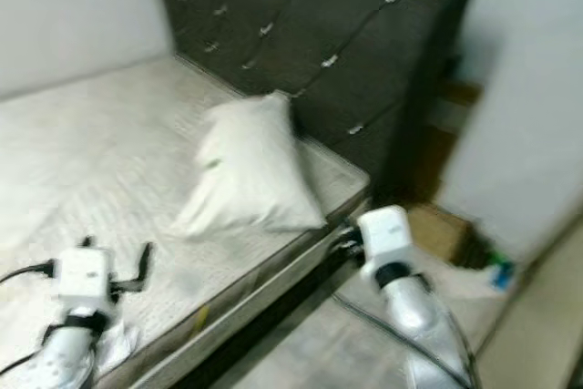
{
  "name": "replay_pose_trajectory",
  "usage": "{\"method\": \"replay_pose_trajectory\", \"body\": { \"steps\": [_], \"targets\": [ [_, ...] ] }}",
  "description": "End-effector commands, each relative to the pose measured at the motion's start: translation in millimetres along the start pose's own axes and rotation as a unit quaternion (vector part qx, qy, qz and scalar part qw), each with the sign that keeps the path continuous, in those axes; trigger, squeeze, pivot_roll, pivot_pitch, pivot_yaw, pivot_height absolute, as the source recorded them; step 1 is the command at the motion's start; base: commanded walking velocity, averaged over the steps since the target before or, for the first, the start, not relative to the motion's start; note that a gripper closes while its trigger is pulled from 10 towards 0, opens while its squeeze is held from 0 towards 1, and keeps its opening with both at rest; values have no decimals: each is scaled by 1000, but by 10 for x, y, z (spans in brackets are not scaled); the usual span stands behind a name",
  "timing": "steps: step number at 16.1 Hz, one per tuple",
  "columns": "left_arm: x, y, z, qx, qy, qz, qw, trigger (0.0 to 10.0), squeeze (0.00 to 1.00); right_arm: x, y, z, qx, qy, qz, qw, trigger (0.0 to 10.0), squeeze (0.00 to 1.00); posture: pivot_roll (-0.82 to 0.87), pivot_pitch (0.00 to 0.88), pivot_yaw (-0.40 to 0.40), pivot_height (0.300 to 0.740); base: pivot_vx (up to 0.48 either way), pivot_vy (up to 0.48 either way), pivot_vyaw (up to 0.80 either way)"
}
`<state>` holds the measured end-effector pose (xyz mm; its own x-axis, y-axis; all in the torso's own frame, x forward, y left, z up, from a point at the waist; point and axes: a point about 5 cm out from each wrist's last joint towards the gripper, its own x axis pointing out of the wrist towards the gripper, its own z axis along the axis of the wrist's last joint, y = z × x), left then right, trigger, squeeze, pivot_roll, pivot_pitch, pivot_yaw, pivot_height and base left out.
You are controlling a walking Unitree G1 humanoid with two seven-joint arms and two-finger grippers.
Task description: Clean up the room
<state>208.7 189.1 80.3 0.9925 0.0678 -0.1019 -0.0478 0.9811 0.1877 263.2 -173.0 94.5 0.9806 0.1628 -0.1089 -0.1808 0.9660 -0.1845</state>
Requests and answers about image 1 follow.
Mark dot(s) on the white pillow with tree print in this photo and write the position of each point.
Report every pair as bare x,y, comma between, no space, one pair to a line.
246,170

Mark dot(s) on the dark tufted headboard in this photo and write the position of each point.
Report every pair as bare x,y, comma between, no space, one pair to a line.
346,34

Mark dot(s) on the small blue green object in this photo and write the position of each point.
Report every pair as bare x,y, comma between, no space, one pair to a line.
501,273

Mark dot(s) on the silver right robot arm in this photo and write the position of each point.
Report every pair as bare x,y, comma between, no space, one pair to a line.
414,302

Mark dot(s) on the dark bed base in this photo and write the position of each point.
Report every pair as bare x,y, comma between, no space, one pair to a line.
282,307

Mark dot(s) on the brown cardboard box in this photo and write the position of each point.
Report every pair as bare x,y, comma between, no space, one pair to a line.
439,232

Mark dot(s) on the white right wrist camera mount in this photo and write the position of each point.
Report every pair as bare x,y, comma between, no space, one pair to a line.
384,234

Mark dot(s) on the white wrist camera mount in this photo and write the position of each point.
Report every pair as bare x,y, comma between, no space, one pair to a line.
384,234
82,275

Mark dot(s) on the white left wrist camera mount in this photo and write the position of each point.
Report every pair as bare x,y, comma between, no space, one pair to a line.
82,275

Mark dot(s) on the white quilted mattress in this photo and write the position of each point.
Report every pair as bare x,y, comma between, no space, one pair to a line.
91,152

